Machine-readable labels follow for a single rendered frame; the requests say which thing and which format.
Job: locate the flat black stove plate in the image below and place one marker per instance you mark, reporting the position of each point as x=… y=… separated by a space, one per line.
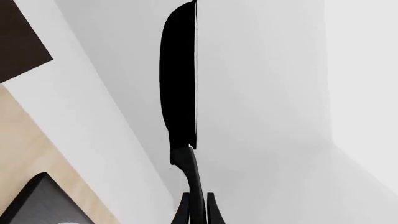
x=40 y=200

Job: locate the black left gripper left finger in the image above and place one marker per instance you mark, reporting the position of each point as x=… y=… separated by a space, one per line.
x=182 y=213

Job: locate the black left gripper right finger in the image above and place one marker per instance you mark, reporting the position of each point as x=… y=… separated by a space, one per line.
x=214 y=213

